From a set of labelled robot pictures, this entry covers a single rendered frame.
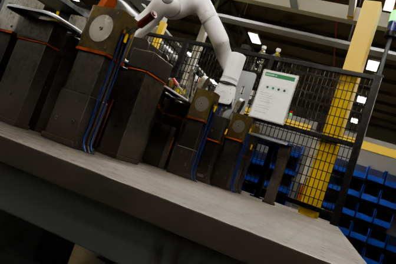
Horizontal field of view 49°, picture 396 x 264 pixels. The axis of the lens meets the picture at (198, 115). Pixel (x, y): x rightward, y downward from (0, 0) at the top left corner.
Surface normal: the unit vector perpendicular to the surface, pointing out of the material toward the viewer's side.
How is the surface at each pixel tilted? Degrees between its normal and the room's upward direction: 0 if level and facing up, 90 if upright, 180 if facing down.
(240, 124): 90
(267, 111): 90
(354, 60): 90
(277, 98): 90
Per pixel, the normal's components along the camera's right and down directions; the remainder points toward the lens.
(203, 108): -0.41, -0.25
